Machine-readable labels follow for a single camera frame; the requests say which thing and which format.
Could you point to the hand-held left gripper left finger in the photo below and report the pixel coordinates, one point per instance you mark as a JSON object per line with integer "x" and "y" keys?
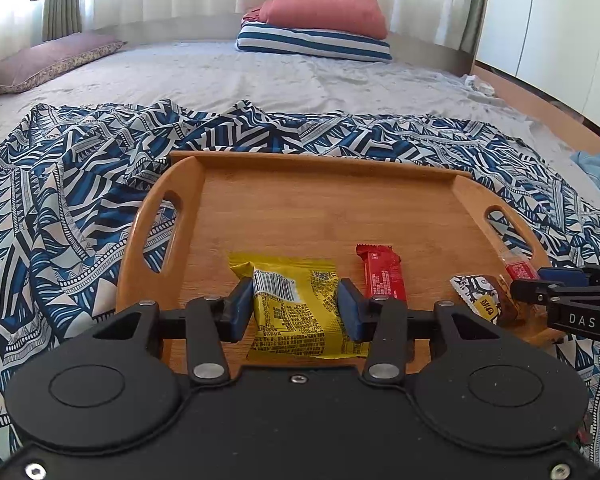
{"x": 241, "y": 310}

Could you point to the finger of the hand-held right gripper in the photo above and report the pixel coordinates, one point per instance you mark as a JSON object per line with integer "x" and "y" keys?
{"x": 560, "y": 275}
{"x": 530, "y": 291}

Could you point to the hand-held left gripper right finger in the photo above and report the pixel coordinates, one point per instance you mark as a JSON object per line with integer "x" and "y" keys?
{"x": 349, "y": 312}

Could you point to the small red clear candy packet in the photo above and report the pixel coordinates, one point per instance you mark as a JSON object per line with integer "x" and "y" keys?
{"x": 520, "y": 267}

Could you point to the yellow snack packet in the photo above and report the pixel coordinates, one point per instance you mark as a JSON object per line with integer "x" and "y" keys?
{"x": 295, "y": 305}

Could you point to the white brown snack packet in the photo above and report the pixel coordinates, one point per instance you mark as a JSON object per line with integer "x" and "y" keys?
{"x": 480, "y": 295}

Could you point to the red snack bar packet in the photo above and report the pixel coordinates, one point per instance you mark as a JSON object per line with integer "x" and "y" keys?
{"x": 384, "y": 272}

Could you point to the light blue cloth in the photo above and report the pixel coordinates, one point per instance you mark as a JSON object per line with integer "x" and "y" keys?
{"x": 597, "y": 165}

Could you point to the white crumpled wrapper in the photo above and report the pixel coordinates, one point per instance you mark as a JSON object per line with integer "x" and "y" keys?
{"x": 479, "y": 85}

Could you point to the blue white patterned blanket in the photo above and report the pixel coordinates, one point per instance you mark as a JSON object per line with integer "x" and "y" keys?
{"x": 55, "y": 200}

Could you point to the grey bed sheet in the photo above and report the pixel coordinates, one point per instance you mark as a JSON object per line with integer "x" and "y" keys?
{"x": 220, "y": 75}

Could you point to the white wardrobe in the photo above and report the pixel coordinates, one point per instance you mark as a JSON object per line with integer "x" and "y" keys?
{"x": 555, "y": 20}

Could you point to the blue white striped pillow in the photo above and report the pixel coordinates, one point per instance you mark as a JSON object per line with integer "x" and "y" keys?
{"x": 310, "y": 42}

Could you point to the green curtain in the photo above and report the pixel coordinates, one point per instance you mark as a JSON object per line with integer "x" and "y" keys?
{"x": 477, "y": 5}
{"x": 62, "y": 0}

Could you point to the red pillow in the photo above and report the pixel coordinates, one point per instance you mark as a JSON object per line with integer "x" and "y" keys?
{"x": 325, "y": 10}

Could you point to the mauve floral pillow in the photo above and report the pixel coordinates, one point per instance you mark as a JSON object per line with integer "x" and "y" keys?
{"x": 50, "y": 60}

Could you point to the wooden bed frame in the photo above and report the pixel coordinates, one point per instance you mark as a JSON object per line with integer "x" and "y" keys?
{"x": 540, "y": 105}

